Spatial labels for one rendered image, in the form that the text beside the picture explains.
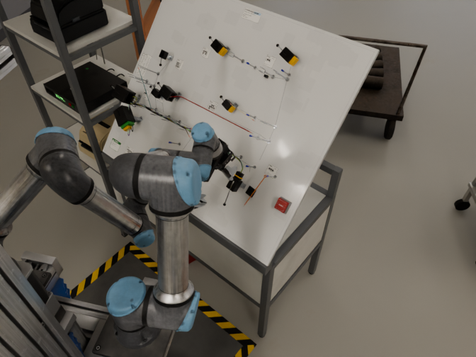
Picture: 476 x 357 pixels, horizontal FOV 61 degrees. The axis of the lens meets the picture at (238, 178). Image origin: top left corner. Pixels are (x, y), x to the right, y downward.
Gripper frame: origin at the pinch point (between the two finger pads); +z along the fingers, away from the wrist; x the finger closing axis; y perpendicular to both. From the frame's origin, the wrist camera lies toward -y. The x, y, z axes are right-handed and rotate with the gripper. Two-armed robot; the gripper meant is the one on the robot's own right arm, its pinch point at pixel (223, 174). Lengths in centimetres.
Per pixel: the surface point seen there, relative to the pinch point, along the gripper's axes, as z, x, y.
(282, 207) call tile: 16.0, -23.9, 6.6
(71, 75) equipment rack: -9, 94, -8
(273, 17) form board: -9, 29, 69
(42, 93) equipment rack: 20, 135, -24
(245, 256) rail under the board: 32.3, -20.2, -18.9
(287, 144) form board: 9.2, -9.1, 29.4
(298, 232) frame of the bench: 49, -29, 7
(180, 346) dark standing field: 98, -5, -83
